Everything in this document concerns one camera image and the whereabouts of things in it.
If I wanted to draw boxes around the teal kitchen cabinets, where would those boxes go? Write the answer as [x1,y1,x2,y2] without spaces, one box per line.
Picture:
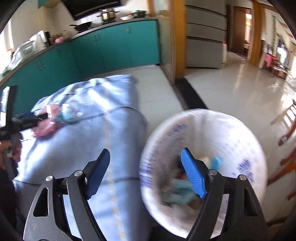
[1,18,160,114]

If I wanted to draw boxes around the grey refrigerator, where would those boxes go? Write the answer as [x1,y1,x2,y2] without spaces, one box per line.
[185,0,226,68]

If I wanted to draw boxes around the black range hood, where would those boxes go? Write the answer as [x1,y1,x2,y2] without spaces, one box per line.
[62,0,122,21]

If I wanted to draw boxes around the wooden sliding door frame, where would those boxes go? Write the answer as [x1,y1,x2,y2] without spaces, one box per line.
[147,1,186,86]

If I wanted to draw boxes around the pink container on counter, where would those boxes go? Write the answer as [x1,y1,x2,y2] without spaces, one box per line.
[55,36,65,44]

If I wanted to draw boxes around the blue checked tablecloth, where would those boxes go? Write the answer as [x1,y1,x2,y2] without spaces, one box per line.
[14,75,151,240]

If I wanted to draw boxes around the wooden dining chair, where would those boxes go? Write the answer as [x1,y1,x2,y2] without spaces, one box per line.
[267,133,295,200]

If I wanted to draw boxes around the clear blue packet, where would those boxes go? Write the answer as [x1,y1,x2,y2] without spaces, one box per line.
[55,101,84,123]

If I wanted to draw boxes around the black small pot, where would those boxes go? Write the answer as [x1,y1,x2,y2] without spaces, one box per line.
[133,10,147,18]

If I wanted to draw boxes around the white dish rack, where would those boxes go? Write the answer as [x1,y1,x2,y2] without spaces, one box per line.
[9,41,36,69]

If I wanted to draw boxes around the pink plastic wrapper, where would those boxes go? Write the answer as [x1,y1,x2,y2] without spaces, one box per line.
[32,104,61,138]

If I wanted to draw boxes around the person's left hand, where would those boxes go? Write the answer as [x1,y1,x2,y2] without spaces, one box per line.
[0,133,23,170]

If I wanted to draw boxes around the steel cooking pot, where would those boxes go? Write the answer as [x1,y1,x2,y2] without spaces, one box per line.
[97,8,119,22]

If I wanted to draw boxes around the white bowl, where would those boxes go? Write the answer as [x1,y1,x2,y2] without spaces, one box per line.
[120,15,134,21]

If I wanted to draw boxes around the wooden stool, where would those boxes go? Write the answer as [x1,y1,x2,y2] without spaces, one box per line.
[270,99,296,130]

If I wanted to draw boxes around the black wok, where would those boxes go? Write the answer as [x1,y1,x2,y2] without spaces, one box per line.
[70,22,92,32]

